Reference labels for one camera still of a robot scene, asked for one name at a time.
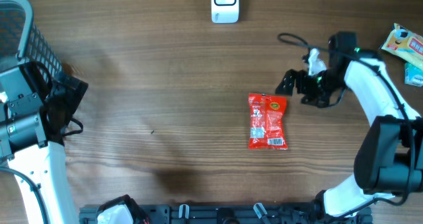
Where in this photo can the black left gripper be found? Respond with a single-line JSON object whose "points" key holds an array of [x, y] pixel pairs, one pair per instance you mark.
{"points": [[73, 97]]}

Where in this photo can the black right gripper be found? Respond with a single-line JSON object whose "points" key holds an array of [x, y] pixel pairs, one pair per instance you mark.
{"points": [[289, 78]]}

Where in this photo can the red candy bag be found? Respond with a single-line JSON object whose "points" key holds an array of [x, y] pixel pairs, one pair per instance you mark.
{"points": [[266, 126]]}

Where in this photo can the green tissue pack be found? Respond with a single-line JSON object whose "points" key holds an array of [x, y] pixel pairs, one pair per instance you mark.
{"points": [[412, 75]]}

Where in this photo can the yellow wet wipes pack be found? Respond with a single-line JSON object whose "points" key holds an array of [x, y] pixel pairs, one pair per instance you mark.
{"points": [[405, 44]]}

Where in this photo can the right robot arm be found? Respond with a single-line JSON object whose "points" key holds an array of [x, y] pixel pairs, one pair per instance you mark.
{"points": [[388, 165]]}

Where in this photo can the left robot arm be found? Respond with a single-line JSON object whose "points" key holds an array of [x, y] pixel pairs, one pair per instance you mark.
{"points": [[34, 119]]}

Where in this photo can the white barcode scanner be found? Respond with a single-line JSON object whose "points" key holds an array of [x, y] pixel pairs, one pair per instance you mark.
{"points": [[224, 11]]}

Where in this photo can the grey plastic basket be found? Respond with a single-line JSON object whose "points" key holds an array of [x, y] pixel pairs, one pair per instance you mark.
{"points": [[21, 40]]}

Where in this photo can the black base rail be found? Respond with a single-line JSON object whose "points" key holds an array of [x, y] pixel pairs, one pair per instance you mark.
{"points": [[295, 213]]}

